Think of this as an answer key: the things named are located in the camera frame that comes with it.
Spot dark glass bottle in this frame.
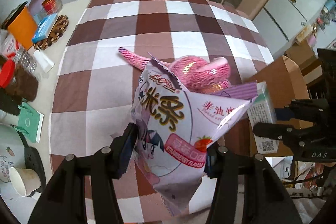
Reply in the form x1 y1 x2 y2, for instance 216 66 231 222
0 88 23 116

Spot white refrigerator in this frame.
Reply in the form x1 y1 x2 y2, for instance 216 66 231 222
253 0 332 56

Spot woven brown trivet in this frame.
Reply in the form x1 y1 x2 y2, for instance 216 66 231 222
34 14 69 51

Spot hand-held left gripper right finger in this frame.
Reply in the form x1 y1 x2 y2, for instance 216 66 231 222
203 144 301 224

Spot small green paper bag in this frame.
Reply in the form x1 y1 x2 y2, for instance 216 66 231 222
16 103 45 143

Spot pink mesh bag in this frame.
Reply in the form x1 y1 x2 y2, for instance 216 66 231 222
118 47 232 94

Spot brown cardboard box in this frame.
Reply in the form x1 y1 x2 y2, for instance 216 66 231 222
243 55 311 156

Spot blue tissue box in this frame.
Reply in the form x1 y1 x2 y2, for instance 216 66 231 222
32 13 58 44

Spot purple cup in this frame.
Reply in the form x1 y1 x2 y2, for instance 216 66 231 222
28 0 45 16

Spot checked tablecloth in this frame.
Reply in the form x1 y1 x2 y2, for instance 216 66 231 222
49 0 275 216

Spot clear ribbed plastic bottle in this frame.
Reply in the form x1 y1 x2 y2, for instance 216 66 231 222
13 49 37 73

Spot brown jar with red lid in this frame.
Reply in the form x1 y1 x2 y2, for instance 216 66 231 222
0 59 39 102

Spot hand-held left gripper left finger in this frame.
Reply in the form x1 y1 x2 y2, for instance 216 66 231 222
28 122 138 224

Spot white paper cup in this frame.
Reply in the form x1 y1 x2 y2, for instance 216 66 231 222
9 167 41 198

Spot white cartoon pot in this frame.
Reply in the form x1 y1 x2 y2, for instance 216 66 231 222
0 123 28 199

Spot purple snack packet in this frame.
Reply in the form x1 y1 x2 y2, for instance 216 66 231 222
130 54 259 217

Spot red cup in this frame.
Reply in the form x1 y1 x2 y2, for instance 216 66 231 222
42 0 63 13

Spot white tube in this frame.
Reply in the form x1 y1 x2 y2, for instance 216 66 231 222
34 49 55 73

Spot white and green medicine box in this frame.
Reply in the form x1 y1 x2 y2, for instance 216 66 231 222
247 81 280 154

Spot stacked cardboard boxes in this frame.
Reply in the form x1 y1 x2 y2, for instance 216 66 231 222
285 40 323 77

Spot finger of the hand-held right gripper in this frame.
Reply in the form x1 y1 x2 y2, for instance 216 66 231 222
252 122 311 154
274 99 328 125

